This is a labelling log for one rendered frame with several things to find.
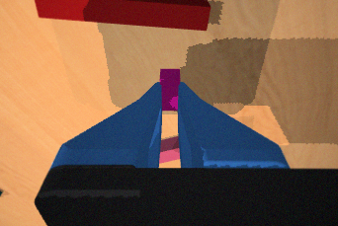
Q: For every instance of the red rod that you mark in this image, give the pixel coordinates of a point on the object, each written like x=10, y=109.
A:
x=173, y=14

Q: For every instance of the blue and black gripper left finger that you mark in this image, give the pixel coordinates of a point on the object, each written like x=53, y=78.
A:
x=121, y=139

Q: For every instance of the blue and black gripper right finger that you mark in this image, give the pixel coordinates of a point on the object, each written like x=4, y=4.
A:
x=219, y=140

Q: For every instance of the pink rod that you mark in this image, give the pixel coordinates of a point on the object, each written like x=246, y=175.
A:
x=169, y=150

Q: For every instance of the magenta rod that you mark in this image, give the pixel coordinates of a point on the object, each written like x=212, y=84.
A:
x=169, y=81

